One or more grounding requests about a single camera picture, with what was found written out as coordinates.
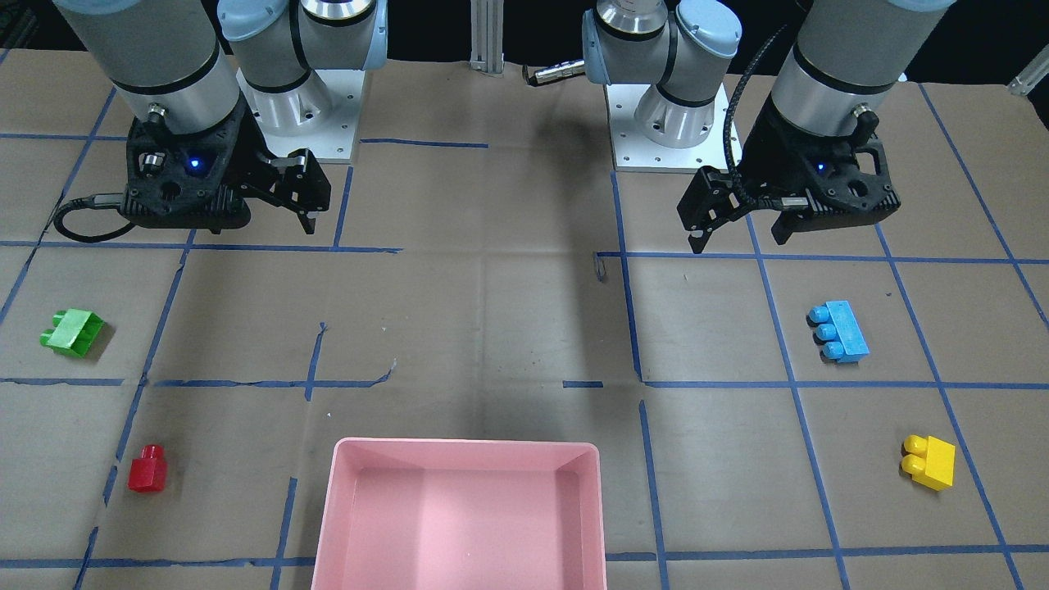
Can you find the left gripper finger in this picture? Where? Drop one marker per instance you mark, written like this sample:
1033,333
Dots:
706,205
792,222

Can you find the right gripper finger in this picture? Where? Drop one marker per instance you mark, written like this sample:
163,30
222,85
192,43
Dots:
304,188
277,181

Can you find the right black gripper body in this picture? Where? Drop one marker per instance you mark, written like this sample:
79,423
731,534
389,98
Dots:
242,161

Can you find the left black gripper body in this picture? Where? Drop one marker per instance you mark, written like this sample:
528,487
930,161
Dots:
764,152

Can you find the blue toy block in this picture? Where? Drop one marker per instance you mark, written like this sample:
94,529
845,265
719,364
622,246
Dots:
837,330

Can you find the green toy block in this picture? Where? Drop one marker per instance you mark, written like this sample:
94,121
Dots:
73,332

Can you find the yellow toy block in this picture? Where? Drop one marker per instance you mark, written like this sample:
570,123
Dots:
929,461

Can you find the red toy block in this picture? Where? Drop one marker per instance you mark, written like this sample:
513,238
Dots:
148,471

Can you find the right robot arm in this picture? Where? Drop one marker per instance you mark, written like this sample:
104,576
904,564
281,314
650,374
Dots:
226,111

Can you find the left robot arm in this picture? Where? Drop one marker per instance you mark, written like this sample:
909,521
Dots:
846,57

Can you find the pink plastic box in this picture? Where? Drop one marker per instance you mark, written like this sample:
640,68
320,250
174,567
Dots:
462,514

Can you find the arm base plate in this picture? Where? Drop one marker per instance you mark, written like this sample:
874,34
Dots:
321,115
650,134

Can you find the aluminium frame post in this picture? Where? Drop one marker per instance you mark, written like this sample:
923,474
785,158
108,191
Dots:
486,52

